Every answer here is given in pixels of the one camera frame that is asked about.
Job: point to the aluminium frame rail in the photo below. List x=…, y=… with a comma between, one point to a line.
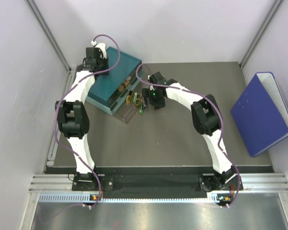
x=58, y=188

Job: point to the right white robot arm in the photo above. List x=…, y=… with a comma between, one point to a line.
x=206, y=119

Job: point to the green lipstick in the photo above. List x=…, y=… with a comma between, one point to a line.
x=134, y=98
x=141, y=109

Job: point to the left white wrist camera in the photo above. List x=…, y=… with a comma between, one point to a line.
x=101, y=46

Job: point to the foundation bottle black cap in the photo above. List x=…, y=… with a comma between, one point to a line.
x=121, y=88

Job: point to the orange cream tube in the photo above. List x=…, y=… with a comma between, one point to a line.
x=126, y=83

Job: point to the teal drawer organizer box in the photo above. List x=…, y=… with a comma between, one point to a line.
x=100, y=93

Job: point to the blue ring binder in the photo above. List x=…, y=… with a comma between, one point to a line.
x=261, y=114

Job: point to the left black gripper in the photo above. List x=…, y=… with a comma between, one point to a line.
x=155, y=96

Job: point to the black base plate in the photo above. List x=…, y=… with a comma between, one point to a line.
x=162, y=186

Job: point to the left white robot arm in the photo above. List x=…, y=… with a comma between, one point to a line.
x=73, y=122

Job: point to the gold black lipstick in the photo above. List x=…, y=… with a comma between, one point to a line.
x=138, y=100

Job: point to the clear drawer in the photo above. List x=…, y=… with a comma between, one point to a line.
x=134, y=82
x=123, y=111

